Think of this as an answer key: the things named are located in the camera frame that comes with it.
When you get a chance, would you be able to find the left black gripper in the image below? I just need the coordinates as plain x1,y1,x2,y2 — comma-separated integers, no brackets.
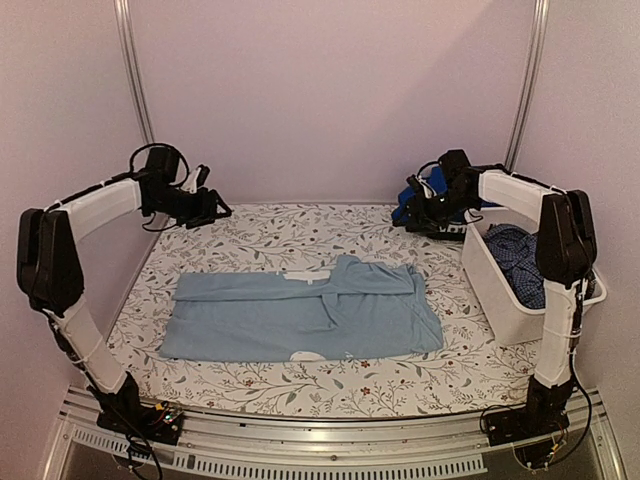
148,186,232,230

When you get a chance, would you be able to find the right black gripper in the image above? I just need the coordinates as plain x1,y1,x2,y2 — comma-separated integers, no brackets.
393,187,478,233

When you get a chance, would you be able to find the blue pleated skirt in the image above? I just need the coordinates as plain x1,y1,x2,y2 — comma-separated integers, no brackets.
391,167,504,226

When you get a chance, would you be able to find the light blue shirt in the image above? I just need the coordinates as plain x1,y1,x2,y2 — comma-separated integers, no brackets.
160,255,444,363

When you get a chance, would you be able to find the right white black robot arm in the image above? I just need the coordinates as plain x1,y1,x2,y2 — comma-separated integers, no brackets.
392,150,597,393

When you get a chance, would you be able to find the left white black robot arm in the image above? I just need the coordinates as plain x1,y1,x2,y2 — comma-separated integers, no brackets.
16,143,232,395

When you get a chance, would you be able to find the white plastic laundry basket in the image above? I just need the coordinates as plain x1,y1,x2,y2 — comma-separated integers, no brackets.
462,199,607,345

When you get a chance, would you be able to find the dark green printed garment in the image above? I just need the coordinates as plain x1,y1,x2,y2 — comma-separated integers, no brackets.
427,224,467,242

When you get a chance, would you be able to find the dark blue checkered garment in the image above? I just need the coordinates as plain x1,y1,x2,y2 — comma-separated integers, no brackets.
483,224,546,310

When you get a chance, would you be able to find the floral patterned table mat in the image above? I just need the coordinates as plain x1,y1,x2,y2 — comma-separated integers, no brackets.
107,205,539,418

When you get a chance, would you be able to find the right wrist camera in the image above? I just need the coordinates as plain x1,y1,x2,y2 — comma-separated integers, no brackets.
407,175,438,199

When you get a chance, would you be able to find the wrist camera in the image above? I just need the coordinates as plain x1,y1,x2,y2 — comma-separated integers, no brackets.
407,175,438,199
181,165,210,194

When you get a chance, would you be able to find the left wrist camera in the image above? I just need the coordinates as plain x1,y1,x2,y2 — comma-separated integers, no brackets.
181,165,210,194

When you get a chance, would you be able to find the left black cable loop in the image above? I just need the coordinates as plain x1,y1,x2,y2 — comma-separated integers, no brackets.
128,143,191,174

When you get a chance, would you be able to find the left aluminium frame post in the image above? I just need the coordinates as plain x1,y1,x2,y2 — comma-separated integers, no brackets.
113,0,155,144

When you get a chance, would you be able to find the aluminium frame post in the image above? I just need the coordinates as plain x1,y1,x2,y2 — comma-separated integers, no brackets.
113,0,155,144
504,0,550,171

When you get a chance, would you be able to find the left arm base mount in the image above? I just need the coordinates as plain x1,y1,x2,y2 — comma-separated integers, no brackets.
88,373,184,446

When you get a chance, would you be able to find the right aluminium frame post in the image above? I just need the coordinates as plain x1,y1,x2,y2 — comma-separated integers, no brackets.
504,0,550,171

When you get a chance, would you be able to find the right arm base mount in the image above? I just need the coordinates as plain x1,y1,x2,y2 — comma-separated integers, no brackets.
480,377,574,446

